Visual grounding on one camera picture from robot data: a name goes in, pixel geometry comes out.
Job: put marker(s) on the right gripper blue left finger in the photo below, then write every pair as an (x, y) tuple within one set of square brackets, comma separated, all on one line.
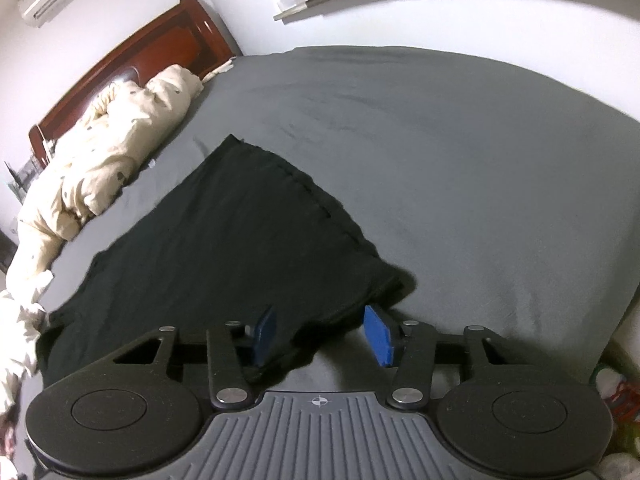
[(260, 335)]

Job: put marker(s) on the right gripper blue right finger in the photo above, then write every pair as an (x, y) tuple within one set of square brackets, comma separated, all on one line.
[(384, 335)]

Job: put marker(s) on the black garment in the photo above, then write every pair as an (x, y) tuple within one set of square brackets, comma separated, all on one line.
[(246, 233)]

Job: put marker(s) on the grey bed sheet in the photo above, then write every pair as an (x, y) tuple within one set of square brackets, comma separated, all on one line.
[(505, 198)]

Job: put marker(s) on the white garment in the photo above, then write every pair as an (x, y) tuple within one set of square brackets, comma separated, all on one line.
[(21, 317)]

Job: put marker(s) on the beige patterned duvet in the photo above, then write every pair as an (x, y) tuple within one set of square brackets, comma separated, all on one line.
[(123, 125)]

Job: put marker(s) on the colourful items on windowsill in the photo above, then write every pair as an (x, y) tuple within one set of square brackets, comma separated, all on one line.
[(621, 395)]

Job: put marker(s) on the dark red wooden headboard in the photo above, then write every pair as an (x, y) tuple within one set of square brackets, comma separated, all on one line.
[(185, 34)]

